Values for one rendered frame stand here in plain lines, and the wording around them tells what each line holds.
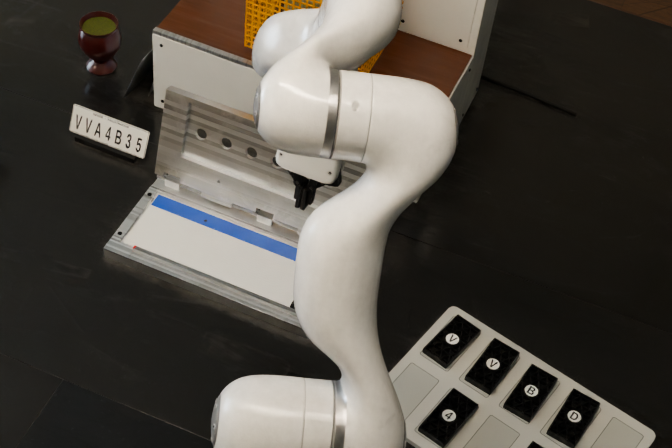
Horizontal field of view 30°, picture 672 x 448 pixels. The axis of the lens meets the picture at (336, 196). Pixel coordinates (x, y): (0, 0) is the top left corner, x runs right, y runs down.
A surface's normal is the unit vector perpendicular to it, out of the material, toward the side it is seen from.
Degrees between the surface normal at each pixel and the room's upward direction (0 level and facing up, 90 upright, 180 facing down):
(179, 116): 74
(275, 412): 19
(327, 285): 61
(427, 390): 0
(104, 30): 0
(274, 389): 9
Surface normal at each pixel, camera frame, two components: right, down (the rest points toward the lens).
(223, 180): -0.36, 0.43
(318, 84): 0.16, -0.50
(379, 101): 0.13, -0.31
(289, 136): -0.17, 0.66
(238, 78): -0.40, 0.65
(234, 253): 0.08, -0.68
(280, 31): -0.66, -0.18
